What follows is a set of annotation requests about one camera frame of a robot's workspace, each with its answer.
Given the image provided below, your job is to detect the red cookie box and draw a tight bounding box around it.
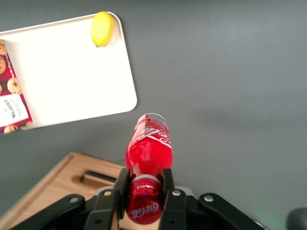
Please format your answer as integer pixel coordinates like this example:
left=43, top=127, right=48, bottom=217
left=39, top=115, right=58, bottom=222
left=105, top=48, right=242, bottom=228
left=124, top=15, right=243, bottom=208
left=0, top=39, right=34, bottom=134

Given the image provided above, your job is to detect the red coke bottle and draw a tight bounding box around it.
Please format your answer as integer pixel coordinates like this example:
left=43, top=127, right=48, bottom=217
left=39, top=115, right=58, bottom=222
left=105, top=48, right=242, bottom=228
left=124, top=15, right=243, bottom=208
left=124, top=112, right=175, bottom=226

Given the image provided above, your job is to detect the wooden two-drawer cabinet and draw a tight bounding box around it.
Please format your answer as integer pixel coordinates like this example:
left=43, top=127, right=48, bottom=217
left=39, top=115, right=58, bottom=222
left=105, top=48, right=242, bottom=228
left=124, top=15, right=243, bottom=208
left=0, top=151, right=166, bottom=230

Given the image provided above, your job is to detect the cream plastic tray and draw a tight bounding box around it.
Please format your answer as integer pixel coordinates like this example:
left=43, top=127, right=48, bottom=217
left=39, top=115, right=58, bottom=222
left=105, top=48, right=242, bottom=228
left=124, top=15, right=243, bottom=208
left=0, top=11, right=138, bottom=131

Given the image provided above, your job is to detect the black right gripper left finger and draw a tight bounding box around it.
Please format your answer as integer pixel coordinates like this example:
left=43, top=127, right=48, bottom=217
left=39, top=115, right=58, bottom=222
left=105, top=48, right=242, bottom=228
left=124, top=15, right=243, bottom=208
left=85, top=167, right=131, bottom=230

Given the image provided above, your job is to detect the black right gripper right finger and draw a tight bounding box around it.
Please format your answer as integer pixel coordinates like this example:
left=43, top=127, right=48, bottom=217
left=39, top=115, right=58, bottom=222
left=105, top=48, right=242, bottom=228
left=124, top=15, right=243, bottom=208
left=159, top=168, right=188, bottom=230

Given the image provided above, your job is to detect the yellow lemon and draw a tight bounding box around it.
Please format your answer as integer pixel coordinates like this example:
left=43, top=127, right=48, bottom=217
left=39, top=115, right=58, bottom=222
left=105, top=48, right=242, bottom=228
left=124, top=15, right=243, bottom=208
left=90, top=11, right=115, bottom=48

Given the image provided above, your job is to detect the black metal drawer handle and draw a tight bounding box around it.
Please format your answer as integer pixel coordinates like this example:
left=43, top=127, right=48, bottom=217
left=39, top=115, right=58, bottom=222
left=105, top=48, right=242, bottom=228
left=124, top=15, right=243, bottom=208
left=80, top=169, right=120, bottom=184

